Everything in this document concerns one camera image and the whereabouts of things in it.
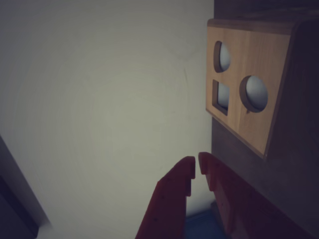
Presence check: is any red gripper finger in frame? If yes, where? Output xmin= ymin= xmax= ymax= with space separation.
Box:
xmin=198 ymin=151 xmax=318 ymax=239
xmin=135 ymin=156 xmax=195 ymax=239

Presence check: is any wooden shape sorter box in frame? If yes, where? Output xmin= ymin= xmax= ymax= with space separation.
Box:
xmin=205 ymin=17 xmax=319 ymax=162

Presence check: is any blue flat object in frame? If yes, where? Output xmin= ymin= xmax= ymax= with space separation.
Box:
xmin=185 ymin=209 xmax=225 ymax=239

